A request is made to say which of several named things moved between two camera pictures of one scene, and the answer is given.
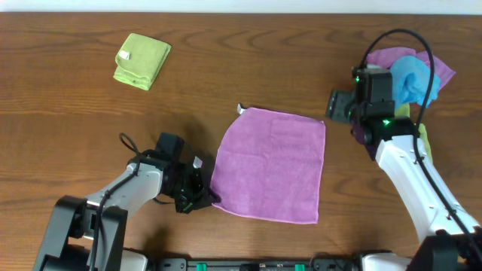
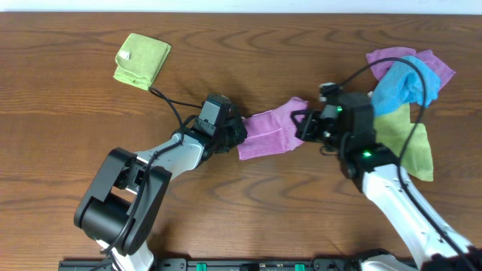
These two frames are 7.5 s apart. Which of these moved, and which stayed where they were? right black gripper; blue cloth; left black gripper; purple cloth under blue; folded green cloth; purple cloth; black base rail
Moved: left black gripper; right black gripper; purple cloth
Stayed: folded green cloth; black base rail; purple cloth under blue; blue cloth
